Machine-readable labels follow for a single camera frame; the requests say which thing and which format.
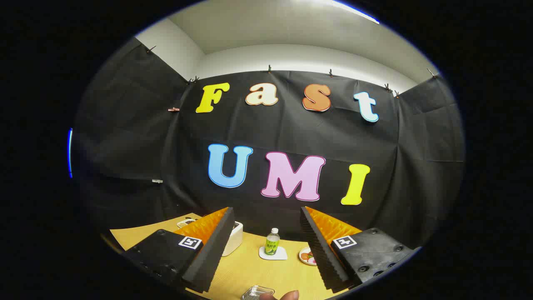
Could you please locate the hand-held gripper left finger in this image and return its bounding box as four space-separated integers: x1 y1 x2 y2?
123 207 236 293

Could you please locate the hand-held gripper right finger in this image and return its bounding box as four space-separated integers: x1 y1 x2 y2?
300 206 421 293

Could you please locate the white plate of food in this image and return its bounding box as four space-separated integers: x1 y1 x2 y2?
299 246 318 266

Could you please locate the white toaster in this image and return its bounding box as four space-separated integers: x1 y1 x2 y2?
222 221 244 257

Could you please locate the white coaster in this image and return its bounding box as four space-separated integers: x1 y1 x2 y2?
259 246 288 261

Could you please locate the green label drink bottle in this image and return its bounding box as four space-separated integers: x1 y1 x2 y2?
264 228 280 256

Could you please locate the row of small cloth clips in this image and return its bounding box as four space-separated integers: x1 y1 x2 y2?
146 45 438 99

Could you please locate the metal wire basket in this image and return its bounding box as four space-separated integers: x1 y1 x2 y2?
242 285 275 300

